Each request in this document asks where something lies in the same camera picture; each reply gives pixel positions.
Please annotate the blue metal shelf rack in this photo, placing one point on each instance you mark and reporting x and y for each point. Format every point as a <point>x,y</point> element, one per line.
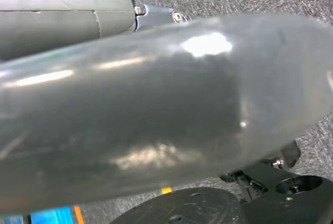
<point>52,216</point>

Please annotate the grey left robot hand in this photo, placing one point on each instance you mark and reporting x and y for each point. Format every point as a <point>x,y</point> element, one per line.
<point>130,112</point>

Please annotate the black rounded robot foot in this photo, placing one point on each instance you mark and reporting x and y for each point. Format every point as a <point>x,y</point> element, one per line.
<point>208,208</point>

